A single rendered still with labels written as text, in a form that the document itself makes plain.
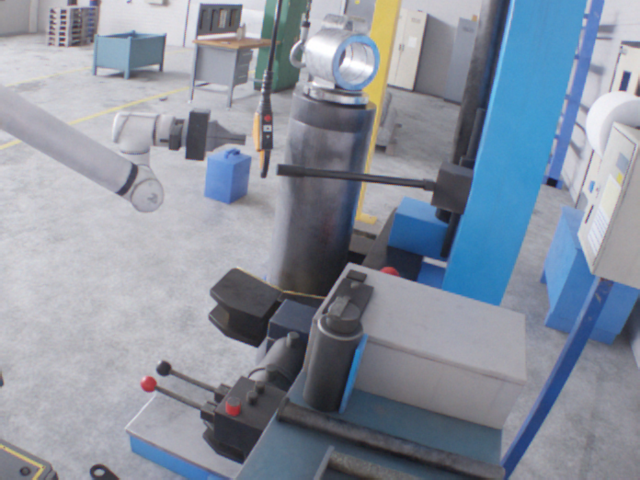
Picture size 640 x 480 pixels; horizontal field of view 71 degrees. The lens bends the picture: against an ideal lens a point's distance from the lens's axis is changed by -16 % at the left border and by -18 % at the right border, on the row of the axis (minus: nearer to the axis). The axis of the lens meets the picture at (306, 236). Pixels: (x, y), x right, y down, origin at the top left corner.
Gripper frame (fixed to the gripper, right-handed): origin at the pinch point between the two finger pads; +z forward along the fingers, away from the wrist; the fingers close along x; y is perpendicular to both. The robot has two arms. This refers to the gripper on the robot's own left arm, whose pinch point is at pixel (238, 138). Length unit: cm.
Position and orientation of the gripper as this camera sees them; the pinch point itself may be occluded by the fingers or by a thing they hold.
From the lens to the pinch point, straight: 137.1
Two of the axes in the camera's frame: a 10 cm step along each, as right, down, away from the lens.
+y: -0.4, -4.5, 8.9
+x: -1.5, 8.9, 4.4
